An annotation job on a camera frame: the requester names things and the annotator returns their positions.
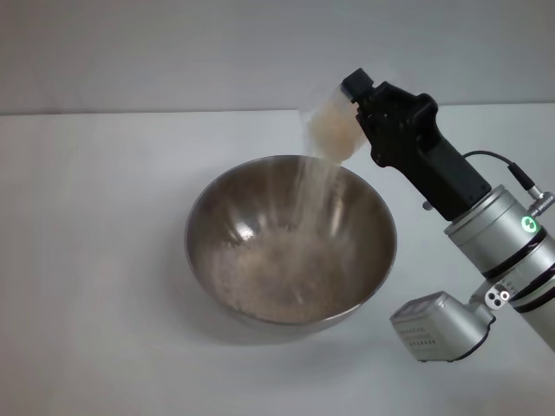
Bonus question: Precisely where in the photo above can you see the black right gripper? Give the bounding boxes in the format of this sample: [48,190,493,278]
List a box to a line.
[340,67,493,223]

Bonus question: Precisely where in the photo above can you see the clear plastic measuring cup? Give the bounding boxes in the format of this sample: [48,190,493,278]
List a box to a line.
[300,83,370,166]

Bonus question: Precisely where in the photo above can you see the white rice grains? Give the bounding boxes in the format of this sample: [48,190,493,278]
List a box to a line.
[203,105,369,324]

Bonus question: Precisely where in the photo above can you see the stainless steel mixing bowl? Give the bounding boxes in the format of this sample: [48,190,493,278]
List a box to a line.
[185,153,398,337]

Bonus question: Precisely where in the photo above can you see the right wrist cable with connector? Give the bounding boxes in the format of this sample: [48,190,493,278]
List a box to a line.
[461,149,555,216]

